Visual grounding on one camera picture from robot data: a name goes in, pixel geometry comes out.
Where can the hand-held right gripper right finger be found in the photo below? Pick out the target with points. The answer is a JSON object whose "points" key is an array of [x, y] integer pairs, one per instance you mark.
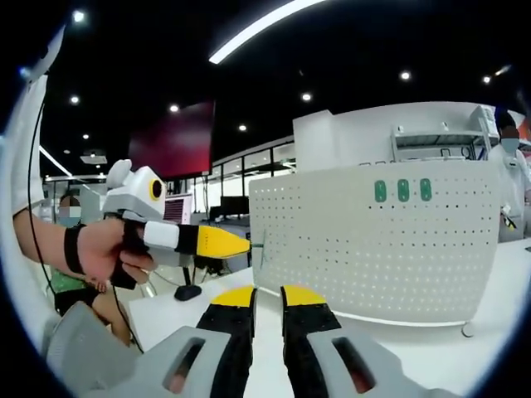
{"points": [[307, 356]]}

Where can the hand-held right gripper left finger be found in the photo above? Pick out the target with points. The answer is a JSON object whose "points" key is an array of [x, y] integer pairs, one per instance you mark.
{"points": [[232, 352]]}

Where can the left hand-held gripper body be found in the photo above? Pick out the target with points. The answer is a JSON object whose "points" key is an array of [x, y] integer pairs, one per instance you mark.
{"points": [[137, 195]]}

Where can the white perforated mounting plate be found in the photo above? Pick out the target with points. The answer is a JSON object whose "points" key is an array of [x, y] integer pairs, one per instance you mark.
{"points": [[373, 257]]}

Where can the person's left hand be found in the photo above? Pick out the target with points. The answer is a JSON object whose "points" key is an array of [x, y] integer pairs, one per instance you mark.
{"points": [[99, 248]]}

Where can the pink white kiosk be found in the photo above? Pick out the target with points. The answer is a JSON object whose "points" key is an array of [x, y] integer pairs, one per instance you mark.
{"points": [[178, 209]]}

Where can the black stand with base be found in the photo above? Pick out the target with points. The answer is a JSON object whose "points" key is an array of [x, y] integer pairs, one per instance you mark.
{"points": [[188, 293]]}

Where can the black computer monitor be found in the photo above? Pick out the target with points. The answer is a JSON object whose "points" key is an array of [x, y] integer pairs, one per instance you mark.
{"points": [[234, 205]]}

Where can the dark red display panel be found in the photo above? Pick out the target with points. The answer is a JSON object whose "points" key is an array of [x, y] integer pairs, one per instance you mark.
{"points": [[174, 141]]}

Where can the black wristband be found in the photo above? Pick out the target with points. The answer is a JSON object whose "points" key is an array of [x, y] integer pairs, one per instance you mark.
{"points": [[72, 248]]}

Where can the white partition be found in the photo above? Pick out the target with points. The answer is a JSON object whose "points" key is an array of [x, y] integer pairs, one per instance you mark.
{"points": [[340, 145]]}

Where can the round ceiling spotlights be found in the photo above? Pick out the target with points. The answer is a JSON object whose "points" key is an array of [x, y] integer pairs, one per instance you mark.
{"points": [[306, 97]]}

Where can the long ceiling light strip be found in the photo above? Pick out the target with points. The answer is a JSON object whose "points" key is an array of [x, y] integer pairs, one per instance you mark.
{"points": [[257, 31]]}

